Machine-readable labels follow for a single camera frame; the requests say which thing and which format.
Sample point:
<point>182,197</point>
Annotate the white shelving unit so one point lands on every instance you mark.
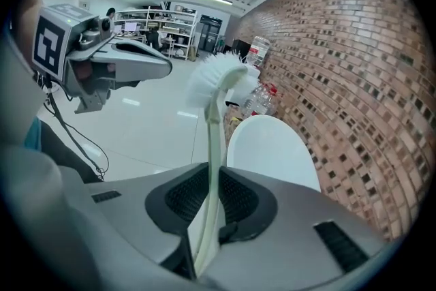
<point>177,34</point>

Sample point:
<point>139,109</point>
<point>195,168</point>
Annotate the empty clear plastic bottle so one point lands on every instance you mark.
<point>253,102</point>
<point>269,105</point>

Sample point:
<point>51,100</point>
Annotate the black double door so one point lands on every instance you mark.
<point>209,34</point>

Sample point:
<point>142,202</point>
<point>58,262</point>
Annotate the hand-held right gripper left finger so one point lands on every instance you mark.
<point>129,208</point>

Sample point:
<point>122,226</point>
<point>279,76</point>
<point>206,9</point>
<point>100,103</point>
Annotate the person's dark trousers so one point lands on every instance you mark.
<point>64,156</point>

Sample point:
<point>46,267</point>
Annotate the grey fisheye camera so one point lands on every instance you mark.
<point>97,29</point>

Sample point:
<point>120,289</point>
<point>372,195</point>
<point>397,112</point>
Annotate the black flat screen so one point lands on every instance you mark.
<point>240,46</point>

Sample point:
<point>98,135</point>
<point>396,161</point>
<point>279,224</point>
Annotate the person's left forearm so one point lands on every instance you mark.
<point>29,7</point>

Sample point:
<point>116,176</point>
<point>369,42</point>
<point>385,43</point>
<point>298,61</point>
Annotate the large clear water jug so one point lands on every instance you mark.
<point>259,51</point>

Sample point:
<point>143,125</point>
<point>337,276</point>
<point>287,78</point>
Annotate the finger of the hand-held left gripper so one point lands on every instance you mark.
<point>136,45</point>
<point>143,68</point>

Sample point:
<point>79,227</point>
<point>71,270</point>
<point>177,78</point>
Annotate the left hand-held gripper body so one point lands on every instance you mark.
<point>47,44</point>

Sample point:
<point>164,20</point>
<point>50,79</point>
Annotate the white oval bathtub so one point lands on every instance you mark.
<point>272,153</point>

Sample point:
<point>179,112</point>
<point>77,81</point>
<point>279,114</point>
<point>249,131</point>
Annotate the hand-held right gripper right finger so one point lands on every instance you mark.
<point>289,214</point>

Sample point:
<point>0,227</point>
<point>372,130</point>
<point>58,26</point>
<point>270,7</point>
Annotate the person's teal shirt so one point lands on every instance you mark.
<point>34,134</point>

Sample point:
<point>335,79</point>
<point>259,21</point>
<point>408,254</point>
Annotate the person's left hand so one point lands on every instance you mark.
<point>84,69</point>

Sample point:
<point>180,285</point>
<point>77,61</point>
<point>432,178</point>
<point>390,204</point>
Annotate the computer monitor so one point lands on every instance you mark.
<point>130,28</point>
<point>118,29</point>

